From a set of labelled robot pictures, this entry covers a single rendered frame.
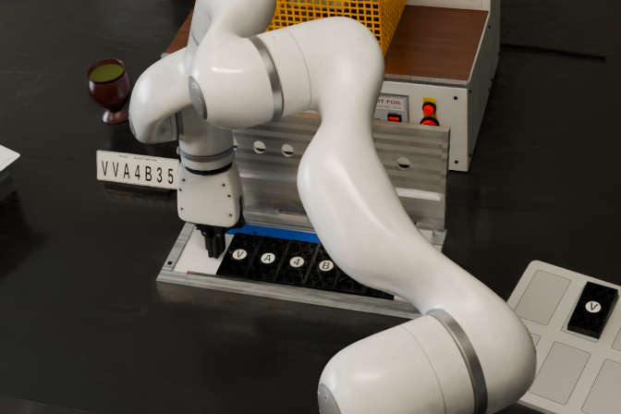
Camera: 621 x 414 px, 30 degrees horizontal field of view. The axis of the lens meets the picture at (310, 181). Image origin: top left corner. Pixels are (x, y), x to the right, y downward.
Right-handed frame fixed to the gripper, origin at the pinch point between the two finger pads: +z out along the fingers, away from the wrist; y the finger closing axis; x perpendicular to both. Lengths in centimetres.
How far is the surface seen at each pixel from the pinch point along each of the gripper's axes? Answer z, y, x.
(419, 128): -19.0, 31.3, 11.6
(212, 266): 3.1, 0.0, -2.1
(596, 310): 3, 61, 0
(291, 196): -4.4, 10.0, 10.5
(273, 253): 1.2, 9.7, 1.3
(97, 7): -10, -54, 70
